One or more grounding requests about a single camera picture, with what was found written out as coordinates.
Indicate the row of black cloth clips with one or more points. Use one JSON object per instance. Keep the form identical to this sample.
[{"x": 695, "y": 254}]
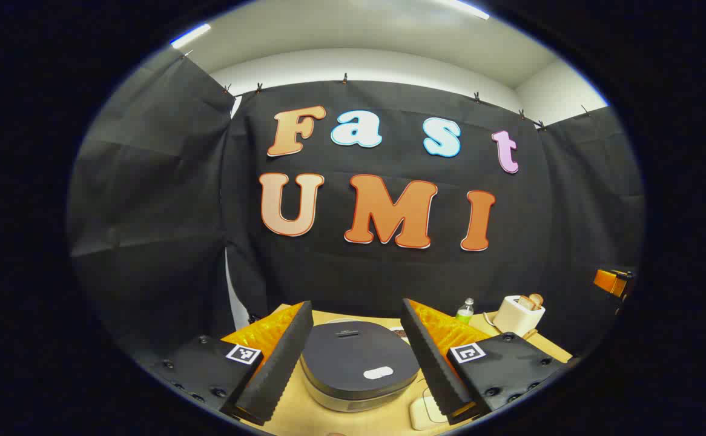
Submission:
[{"x": 345, "y": 78}]

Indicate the ceiling light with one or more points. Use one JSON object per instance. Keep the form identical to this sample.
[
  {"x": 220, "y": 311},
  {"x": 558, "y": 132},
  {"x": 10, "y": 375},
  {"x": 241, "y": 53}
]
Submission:
[{"x": 189, "y": 35}]

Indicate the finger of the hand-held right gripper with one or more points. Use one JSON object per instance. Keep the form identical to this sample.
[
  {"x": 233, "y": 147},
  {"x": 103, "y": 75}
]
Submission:
[{"x": 607, "y": 280}]

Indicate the black rice cooker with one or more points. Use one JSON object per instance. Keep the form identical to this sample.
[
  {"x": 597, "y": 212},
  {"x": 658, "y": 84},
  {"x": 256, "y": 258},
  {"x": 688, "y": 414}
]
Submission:
[{"x": 353, "y": 357}]

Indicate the black backdrop cloth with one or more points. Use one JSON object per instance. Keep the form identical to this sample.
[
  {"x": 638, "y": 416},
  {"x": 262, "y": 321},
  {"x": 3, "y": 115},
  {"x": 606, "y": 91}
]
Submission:
[{"x": 389, "y": 278}]

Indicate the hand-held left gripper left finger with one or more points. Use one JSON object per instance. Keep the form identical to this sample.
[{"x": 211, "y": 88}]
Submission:
[{"x": 277, "y": 363}]

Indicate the toast bread slice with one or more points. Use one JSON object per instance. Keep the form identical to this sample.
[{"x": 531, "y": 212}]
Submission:
[
  {"x": 536, "y": 299},
  {"x": 525, "y": 303}
]

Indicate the green drink bottle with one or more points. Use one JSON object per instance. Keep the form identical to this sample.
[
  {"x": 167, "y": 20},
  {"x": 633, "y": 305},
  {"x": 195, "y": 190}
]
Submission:
[{"x": 465, "y": 313}]

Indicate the white square dish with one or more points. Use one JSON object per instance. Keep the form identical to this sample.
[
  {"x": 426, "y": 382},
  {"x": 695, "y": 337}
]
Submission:
[{"x": 425, "y": 415}]

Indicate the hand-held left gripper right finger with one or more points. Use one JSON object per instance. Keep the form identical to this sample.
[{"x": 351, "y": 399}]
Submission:
[{"x": 432, "y": 357}]

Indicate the white divided grain dish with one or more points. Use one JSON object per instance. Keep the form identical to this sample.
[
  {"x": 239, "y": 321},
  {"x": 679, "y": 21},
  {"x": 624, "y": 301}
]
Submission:
[{"x": 396, "y": 331}]

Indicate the white toaster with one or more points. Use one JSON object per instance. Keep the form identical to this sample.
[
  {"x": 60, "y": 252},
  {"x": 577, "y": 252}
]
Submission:
[{"x": 513, "y": 318}]

